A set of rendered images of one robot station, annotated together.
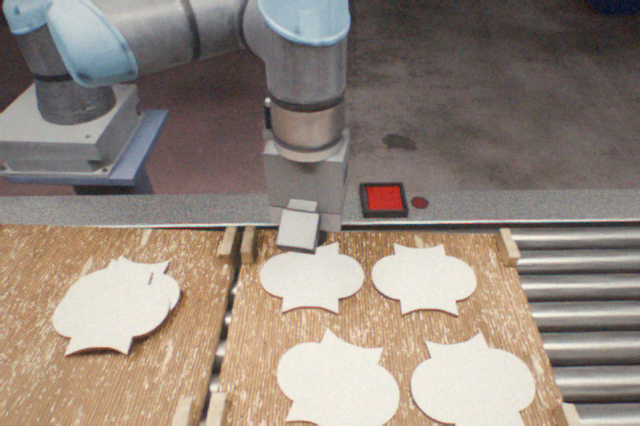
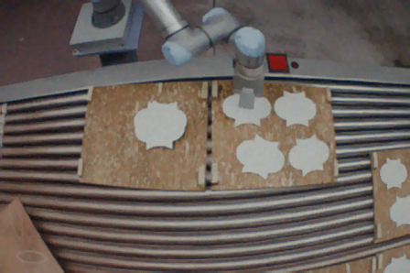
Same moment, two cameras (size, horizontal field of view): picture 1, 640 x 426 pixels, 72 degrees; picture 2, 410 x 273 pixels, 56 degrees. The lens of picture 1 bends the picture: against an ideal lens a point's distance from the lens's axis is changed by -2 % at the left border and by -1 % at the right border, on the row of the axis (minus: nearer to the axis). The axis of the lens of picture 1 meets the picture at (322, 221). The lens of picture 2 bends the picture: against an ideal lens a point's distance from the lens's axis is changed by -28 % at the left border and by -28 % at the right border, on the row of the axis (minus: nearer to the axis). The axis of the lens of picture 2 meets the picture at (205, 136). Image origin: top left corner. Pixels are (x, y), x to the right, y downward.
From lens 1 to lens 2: 95 cm
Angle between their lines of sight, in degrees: 21
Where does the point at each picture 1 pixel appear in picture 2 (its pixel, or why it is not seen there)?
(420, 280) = (295, 110)
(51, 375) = (141, 157)
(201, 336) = (199, 138)
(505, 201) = (330, 67)
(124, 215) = (143, 74)
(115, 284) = (156, 115)
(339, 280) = (260, 110)
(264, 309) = (226, 125)
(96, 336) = (156, 141)
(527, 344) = (329, 138)
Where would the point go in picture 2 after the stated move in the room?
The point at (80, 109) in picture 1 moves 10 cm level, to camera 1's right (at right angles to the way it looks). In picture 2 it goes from (113, 19) to (136, 16)
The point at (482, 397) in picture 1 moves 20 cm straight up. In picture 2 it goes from (312, 159) to (322, 133)
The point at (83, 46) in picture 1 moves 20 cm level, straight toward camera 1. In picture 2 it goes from (180, 60) to (223, 124)
